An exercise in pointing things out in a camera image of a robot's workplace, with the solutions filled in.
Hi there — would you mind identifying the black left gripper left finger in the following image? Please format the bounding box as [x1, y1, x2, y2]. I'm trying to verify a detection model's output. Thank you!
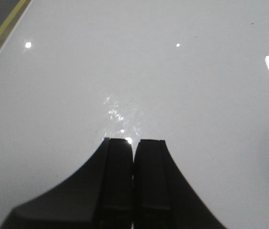
[2, 138, 133, 229]

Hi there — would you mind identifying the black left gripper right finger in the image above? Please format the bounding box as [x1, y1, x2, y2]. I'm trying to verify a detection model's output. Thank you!
[134, 139, 224, 229]

